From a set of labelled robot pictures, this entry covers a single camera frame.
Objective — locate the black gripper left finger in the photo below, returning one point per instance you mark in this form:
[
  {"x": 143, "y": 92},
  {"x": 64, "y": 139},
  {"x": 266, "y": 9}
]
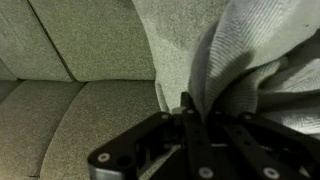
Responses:
[{"x": 180, "y": 135}]

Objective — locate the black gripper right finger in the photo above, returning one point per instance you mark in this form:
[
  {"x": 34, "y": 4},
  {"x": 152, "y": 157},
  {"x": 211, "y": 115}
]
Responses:
[{"x": 270, "y": 150}]

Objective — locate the green blanket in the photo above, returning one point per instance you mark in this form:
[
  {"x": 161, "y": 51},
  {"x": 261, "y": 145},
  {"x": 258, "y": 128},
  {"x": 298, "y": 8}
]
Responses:
[{"x": 259, "y": 56}]

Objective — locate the grey fabric couch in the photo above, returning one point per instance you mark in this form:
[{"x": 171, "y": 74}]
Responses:
[{"x": 76, "y": 73}]

